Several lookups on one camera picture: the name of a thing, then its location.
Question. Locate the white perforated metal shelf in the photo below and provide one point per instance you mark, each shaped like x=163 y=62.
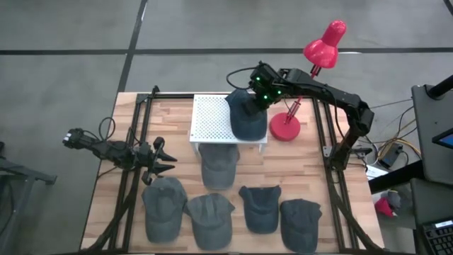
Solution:
x=209 y=120

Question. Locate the blue tablet screen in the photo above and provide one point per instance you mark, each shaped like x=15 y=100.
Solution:
x=445 y=140

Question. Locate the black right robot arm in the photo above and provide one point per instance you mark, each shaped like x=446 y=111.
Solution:
x=336 y=93

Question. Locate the black power box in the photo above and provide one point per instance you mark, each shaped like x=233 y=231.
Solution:
x=391 y=156

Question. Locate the white paper sheet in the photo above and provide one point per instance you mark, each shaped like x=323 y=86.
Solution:
x=376 y=173

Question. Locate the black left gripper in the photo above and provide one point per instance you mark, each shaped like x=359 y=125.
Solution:
x=143 y=157

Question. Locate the dark grey workstation cart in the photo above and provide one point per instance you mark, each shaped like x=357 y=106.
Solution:
x=433 y=163

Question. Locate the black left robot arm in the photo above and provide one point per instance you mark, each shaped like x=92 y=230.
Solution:
x=102 y=148

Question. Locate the black metal stand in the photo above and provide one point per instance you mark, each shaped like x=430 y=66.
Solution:
x=21 y=172

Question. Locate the black pole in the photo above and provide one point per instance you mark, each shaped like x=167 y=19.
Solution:
x=440 y=88

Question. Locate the black aluminium frame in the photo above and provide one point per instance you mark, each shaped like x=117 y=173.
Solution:
x=170 y=96

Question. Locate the red and grey cloth object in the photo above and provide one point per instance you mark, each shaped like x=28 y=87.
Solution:
x=384 y=207

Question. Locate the navy blue baseball cap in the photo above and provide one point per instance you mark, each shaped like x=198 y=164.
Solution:
x=260 y=212
x=301 y=226
x=247 y=127

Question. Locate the grey baseball cap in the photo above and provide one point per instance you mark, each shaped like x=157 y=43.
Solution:
x=163 y=212
x=210 y=223
x=217 y=166

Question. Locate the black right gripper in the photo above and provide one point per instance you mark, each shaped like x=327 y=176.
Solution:
x=265 y=83

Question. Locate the black keyboard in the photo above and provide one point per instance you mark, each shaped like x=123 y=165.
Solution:
x=440 y=239

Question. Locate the red desk lamp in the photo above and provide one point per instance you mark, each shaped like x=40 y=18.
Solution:
x=323 y=49

